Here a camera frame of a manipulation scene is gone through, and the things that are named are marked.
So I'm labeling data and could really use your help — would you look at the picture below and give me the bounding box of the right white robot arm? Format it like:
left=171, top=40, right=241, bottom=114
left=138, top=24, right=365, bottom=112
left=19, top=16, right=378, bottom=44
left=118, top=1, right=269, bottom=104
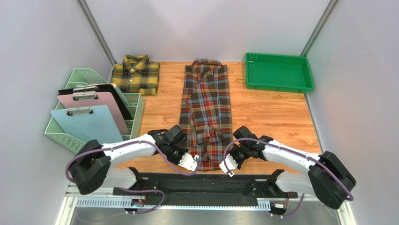
left=219, top=126, right=356, bottom=210

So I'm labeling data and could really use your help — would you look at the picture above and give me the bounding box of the corner aluminium post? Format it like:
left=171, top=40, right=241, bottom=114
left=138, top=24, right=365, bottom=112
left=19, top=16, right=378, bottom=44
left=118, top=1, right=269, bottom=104
left=76, top=0, right=117, bottom=66
left=301, top=0, right=340, bottom=57

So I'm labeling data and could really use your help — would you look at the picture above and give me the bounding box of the red brown plaid shirt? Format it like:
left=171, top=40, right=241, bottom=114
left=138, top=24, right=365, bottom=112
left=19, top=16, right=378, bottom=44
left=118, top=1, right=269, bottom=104
left=179, top=59, right=233, bottom=172

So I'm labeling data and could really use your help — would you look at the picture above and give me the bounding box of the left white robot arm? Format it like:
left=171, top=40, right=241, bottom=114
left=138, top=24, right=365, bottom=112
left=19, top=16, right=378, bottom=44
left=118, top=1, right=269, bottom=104
left=65, top=125, right=198, bottom=195

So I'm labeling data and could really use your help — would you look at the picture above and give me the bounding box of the left corner aluminium post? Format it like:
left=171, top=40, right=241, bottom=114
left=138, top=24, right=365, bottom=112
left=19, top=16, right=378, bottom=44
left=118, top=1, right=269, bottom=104
left=76, top=0, right=117, bottom=66

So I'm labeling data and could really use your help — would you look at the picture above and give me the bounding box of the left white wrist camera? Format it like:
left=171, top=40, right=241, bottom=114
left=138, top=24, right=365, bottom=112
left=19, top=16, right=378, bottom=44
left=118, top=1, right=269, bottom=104
left=178, top=153, right=199, bottom=172

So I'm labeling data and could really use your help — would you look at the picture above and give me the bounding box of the green plastic tray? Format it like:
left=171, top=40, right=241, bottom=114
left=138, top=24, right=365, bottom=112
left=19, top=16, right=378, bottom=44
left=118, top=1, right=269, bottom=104
left=245, top=52, right=314, bottom=94

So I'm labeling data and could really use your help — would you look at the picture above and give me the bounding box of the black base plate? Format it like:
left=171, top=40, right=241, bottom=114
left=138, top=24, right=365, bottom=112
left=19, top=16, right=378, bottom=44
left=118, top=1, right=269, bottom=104
left=112, top=166, right=298, bottom=207

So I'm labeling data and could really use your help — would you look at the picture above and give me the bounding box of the mint green file organizer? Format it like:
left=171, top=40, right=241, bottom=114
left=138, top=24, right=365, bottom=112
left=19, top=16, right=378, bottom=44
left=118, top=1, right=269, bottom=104
left=44, top=68, right=145, bottom=153

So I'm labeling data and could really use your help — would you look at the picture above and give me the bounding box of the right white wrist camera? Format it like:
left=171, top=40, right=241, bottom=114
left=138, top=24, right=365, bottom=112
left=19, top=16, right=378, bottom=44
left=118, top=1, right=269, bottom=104
left=219, top=154, right=238, bottom=177

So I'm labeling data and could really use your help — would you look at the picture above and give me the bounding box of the pink clipboard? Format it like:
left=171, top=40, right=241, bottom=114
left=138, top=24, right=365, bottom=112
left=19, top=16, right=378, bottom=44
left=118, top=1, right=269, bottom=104
left=57, top=91, right=132, bottom=135

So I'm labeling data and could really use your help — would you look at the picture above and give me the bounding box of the yellow plaid folded shirt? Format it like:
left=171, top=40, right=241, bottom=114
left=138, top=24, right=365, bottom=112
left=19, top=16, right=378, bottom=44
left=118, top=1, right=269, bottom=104
left=110, top=55, right=160, bottom=96

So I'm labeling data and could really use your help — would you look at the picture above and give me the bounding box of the blue clipboard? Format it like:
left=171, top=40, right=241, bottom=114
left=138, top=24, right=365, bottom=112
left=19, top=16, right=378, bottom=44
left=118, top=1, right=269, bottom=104
left=50, top=105, right=123, bottom=144

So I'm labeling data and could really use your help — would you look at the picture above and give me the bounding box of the right corner aluminium post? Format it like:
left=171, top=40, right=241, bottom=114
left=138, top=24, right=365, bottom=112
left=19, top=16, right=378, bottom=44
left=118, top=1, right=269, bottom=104
left=301, top=0, right=340, bottom=57

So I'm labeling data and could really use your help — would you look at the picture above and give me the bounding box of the aluminium rail frame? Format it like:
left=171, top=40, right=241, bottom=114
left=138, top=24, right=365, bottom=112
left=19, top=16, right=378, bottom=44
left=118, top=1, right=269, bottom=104
left=56, top=174, right=356, bottom=225

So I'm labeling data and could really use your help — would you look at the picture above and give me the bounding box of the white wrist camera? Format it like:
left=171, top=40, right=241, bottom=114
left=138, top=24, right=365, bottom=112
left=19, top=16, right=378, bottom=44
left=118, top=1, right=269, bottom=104
left=219, top=154, right=238, bottom=177
left=178, top=153, right=199, bottom=172

